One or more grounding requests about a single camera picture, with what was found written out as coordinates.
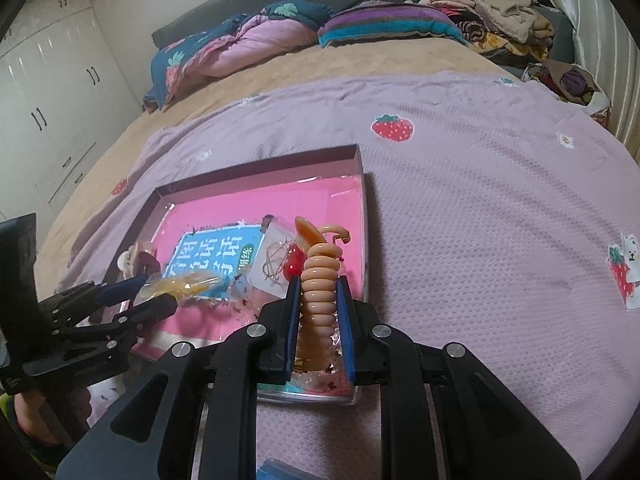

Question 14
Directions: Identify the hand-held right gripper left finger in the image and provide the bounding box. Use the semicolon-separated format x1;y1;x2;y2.
55;277;304;480

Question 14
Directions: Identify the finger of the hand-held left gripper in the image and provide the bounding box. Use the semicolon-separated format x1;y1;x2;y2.
40;272;152;323
55;294;179;357

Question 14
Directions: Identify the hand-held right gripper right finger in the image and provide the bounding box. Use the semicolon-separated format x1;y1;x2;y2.
336;277;582;480

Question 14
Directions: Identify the yellow translucent hair clip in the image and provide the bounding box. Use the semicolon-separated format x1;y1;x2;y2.
141;269;222;307

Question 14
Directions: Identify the orange spiral hair tie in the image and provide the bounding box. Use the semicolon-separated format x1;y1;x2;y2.
294;215;352;375

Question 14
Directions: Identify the clear card of thin hair ties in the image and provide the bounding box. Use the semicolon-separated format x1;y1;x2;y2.
248;216;307;295

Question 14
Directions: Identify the red cherry hair tie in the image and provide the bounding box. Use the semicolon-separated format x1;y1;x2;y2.
281;244;307;282

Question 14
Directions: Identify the dark brown shallow cardboard box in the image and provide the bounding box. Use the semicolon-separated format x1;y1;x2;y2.
102;144;377;406

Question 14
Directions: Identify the person's left hand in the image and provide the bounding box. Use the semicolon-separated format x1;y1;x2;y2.
16;389;94;445

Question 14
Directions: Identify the pink book with blue label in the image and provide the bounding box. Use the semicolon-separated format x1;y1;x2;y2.
135;174;368;361

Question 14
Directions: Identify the lilac cartoon print blanket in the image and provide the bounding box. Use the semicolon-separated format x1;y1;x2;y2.
37;69;640;480

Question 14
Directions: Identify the white wardrobe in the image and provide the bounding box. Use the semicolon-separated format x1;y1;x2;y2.
0;0;145;218

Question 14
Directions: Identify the tan bed sheet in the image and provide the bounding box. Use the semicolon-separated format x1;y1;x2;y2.
34;40;526;283

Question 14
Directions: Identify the navy and pink floral quilt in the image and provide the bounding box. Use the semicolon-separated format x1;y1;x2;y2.
141;0;337;112

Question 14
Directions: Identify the open bag of clothes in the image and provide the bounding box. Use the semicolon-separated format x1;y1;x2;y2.
521;57;612;117

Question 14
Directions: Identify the purple striped pillow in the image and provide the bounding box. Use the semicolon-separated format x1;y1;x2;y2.
316;2;472;50

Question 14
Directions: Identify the grey-blue cushion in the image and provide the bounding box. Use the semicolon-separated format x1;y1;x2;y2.
536;6;577;65

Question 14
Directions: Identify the pile of folded clothes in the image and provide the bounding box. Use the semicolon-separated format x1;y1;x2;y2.
404;0;557;67

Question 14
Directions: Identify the white striped curtain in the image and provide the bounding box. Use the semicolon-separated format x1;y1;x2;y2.
539;0;640;163

